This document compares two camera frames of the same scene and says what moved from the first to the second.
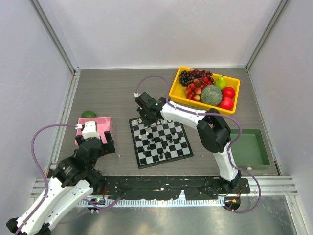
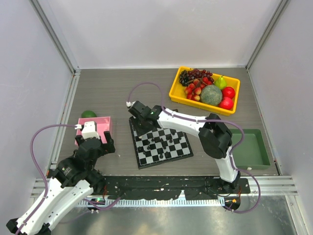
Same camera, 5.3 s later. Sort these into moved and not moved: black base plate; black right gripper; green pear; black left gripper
Moved: black right gripper
Not moved: black left gripper; green pear; black base plate
